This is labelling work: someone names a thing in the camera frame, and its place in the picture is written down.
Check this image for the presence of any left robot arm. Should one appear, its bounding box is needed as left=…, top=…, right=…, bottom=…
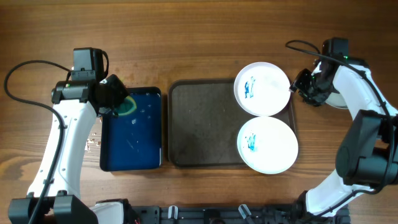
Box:
left=8, top=47, right=129, bottom=223

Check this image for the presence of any white plate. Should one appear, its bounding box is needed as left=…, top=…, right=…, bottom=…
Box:
left=233, top=62, right=290, bottom=116
left=325, top=92, right=348, bottom=110
left=236, top=117, right=299, bottom=174

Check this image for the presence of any brown serving tray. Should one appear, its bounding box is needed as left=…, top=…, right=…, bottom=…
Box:
left=168, top=78, right=295, bottom=169

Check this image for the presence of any black water tray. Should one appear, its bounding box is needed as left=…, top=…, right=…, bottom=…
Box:
left=99, top=86, right=163, bottom=172

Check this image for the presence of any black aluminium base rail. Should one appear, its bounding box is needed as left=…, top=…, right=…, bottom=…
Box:
left=93, top=203, right=351, bottom=224

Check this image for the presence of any green yellow sponge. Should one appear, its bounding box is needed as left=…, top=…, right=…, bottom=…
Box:
left=115, top=96, right=137, bottom=116

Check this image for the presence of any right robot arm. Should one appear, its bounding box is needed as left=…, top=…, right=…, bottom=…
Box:
left=290, top=37, right=397, bottom=223

